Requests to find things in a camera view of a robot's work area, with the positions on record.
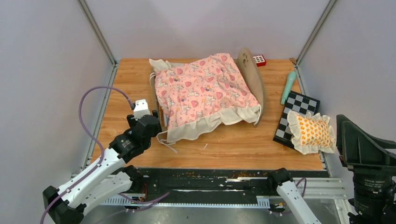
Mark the orange duck print pillow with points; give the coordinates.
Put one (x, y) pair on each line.
(311, 133)

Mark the wooden striped pet bed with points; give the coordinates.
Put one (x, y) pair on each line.
(252, 83)

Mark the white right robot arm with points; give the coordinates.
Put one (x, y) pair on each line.
(286, 188)

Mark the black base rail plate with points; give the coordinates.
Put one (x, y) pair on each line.
(207, 186)

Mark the red white grid block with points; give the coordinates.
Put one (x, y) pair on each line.
(260, 60)

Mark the mint green massager wand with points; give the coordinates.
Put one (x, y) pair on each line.
(289, 83)

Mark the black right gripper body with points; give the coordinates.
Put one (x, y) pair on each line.
(370, 186)

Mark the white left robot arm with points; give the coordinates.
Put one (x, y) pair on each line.
(105, 177)

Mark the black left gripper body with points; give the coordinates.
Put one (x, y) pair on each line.
(132, 122)

